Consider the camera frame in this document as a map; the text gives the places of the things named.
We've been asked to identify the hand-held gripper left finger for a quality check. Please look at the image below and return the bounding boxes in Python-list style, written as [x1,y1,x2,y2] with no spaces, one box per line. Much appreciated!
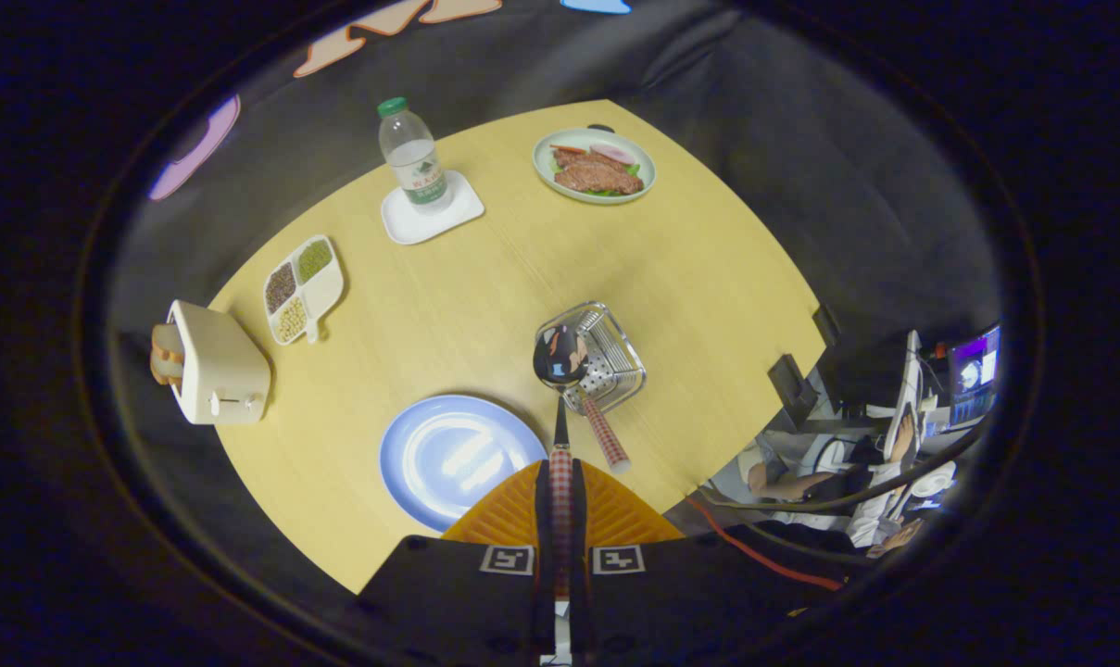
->
[356,460,556,664]

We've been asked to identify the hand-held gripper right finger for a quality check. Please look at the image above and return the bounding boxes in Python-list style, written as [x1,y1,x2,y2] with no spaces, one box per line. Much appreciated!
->
[569,460,783,664]

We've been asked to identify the fork with checkered handle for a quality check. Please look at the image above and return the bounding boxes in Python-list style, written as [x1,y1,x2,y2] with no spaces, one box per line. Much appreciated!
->
[564,347,632,475]

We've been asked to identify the spoon with checkered handle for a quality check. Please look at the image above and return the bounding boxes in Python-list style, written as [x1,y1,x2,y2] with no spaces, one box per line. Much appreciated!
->
[533,324,590,601]

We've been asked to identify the blue plate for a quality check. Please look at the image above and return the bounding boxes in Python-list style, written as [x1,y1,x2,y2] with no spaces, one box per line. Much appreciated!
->
[379,395,549,533]

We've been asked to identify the divided white dish with beans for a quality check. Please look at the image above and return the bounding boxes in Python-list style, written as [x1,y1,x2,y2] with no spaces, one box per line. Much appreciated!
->
[263,234,346,346]

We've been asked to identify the white square coaster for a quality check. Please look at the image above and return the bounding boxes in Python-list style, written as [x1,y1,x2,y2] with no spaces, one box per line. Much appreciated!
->
[381,170,486,245]

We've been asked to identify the brown meat slices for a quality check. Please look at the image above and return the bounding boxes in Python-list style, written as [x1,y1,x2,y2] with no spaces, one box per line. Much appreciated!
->
[551,148,644,196]

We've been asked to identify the pale green plate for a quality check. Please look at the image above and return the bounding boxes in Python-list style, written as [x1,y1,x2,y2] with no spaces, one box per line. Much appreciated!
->
[533,127,658,205]

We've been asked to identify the white toaster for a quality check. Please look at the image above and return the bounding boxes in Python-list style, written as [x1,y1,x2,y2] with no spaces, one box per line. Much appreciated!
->
[168,299,272,426]

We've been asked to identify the white thin panel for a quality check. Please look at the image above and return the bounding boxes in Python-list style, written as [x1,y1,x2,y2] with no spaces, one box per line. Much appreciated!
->
[884,331,925,464]

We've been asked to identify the clear water bottle green cap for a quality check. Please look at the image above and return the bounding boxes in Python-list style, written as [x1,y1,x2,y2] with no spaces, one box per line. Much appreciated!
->
[377,97,453,214]

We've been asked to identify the computer monitor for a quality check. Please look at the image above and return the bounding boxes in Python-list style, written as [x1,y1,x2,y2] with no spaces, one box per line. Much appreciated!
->
[947,324,1002,427]

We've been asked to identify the metal wire basket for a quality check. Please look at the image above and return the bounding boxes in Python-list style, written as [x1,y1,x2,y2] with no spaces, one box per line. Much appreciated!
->
[535,301,648,415]

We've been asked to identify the red cable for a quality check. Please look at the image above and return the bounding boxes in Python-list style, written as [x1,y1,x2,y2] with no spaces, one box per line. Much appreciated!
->
[685,496,844,593]

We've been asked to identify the thick black cable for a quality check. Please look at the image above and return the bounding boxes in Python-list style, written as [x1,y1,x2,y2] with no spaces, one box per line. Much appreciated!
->
[708,426,987,516]

